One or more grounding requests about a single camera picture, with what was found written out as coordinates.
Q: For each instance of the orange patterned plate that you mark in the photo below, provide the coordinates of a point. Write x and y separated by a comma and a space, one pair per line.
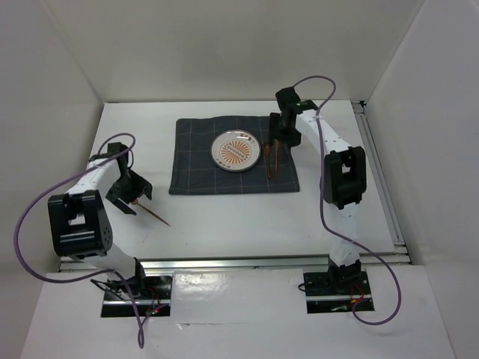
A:
235, 150

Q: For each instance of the copper fork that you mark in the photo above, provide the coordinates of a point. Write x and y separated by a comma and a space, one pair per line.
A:
150, 212

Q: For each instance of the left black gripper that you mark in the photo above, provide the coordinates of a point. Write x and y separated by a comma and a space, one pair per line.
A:
113, 195

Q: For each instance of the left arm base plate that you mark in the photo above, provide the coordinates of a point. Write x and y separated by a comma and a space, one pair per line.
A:
153, 299

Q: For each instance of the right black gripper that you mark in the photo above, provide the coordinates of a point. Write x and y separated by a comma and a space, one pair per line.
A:
275, 132

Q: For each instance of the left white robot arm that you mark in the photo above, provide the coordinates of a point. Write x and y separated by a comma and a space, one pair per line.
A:
79, 221

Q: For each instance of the front aluminium rail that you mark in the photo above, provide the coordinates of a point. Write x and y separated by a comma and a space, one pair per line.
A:
397, 258

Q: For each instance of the copper knife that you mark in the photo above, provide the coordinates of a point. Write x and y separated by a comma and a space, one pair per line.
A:
277, 148

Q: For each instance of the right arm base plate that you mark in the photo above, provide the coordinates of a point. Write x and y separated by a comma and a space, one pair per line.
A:
321, 296

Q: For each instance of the dark grey checked cloth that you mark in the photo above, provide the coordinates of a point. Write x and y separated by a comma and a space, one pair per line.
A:
194, 171

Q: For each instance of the copper spoon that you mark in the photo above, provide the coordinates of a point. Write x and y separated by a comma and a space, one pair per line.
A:
266, 153

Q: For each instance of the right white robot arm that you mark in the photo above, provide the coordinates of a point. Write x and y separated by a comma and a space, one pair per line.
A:
343, 179

